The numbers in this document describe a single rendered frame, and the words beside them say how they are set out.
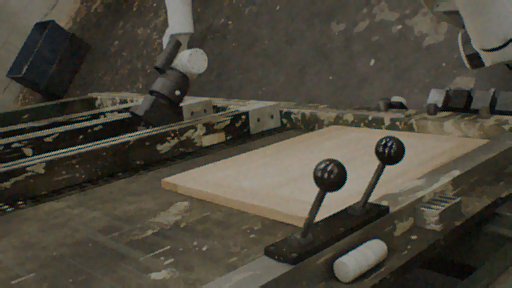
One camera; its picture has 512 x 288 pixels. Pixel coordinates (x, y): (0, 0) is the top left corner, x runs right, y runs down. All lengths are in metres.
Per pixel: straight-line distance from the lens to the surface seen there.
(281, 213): 0.85
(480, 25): 0.96
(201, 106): 1.78
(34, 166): 1.18
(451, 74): 2.54
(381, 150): 0.67
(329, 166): 0.58
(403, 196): 0.83
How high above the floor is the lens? 1.96
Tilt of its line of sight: 41 degrees down
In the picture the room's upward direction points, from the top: 54 degrees counter-clockwise
